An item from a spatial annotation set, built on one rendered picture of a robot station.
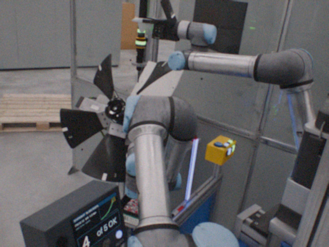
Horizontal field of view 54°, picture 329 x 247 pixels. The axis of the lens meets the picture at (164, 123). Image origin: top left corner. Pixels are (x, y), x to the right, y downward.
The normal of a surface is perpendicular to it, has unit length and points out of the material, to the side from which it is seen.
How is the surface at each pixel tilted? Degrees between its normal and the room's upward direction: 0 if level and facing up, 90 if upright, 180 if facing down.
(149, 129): 78
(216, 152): 90
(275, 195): 90
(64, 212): 15
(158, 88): 50
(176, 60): 90
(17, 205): 0
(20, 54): 90
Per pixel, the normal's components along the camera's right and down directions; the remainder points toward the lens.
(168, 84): -0.36, -0.38
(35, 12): 0.50, 0.39
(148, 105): 0.18, -0.54
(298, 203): -0.74, 0.20
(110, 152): 0.33, -0.27
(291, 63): 0.18, -0.10
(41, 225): -0.12, -0.96
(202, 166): -0.56, 0.28
